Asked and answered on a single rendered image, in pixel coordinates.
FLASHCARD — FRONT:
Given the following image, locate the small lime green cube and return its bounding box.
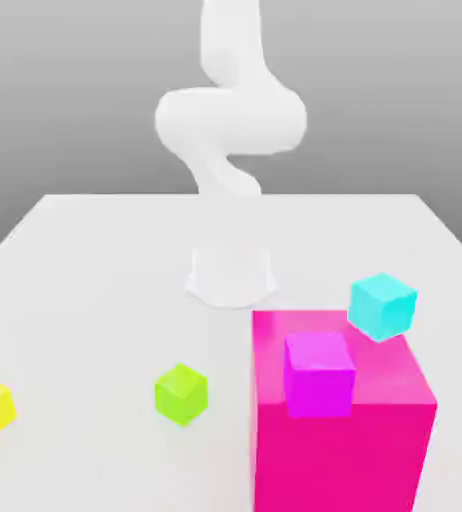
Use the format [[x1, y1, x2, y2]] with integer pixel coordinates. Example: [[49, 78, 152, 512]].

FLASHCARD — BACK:
[[153, 362, 209, 428]]

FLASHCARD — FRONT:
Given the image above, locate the small magenta cube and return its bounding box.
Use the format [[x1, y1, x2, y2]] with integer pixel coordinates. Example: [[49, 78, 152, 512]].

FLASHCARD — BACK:
[[283, 331, 357, 420]]

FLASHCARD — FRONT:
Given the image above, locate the small cyan cube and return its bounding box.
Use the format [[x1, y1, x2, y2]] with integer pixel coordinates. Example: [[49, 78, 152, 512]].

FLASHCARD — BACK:
[[346, 272, 419, 344]]

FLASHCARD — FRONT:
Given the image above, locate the large pink box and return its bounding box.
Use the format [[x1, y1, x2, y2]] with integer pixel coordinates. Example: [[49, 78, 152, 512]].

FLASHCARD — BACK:
[[251, 309, 439, 512]]

